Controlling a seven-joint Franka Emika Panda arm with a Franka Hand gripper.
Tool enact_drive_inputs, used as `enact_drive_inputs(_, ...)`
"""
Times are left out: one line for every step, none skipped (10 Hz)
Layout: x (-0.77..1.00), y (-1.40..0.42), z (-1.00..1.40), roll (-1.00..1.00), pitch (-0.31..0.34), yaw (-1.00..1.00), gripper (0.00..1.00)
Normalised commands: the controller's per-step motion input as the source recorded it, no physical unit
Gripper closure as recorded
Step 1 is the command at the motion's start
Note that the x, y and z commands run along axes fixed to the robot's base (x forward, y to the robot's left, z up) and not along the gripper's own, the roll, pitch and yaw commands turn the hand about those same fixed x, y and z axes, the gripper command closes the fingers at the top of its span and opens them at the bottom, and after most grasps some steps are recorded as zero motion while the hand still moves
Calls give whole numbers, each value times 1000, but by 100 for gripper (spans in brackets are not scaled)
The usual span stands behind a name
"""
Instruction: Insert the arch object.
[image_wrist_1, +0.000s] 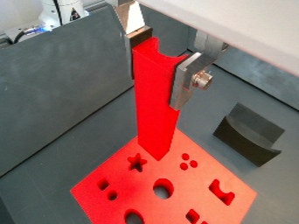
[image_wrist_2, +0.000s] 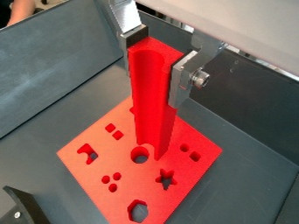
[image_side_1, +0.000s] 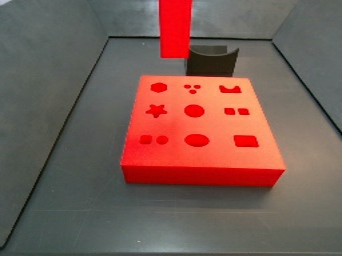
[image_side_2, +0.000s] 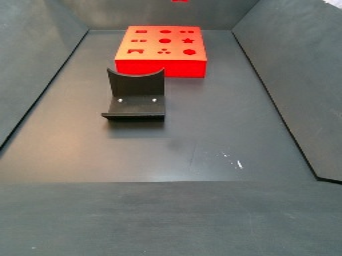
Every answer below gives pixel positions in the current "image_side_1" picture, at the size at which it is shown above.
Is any red arch peg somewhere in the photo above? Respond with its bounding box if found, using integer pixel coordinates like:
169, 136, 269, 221
160, 0, 193, 58

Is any dark grey arch holder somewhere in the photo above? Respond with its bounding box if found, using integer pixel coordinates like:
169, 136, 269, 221
186, 45, 240, 77

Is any red shape-sorter block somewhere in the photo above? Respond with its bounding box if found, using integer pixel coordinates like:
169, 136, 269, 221
121, 75, 287, 187

